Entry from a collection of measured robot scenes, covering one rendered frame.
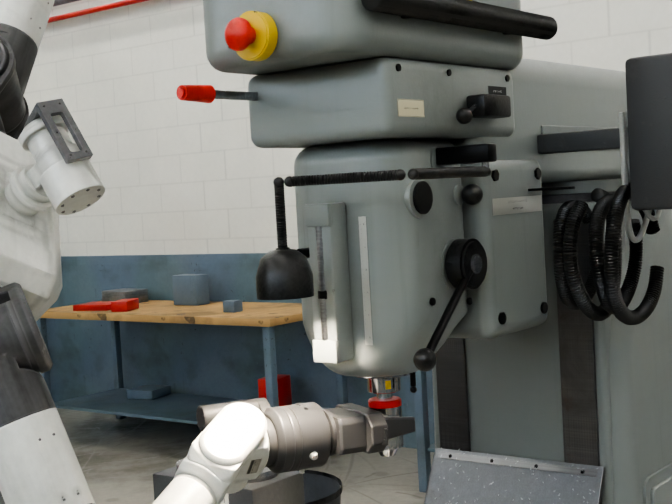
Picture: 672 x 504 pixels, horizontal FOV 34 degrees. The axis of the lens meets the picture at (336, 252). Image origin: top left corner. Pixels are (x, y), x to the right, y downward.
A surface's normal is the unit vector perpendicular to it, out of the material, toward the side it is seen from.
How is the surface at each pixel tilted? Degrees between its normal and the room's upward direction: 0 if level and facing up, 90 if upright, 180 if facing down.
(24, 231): 58
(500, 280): 90
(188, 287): 90
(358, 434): 90
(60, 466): 67
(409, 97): 90
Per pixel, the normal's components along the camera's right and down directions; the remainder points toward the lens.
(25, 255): 0.72, -0.54
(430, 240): 0.79, -0.01
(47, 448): 0.66, -0.39
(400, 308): 0.22, 0.04
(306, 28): -0.53, 0.07
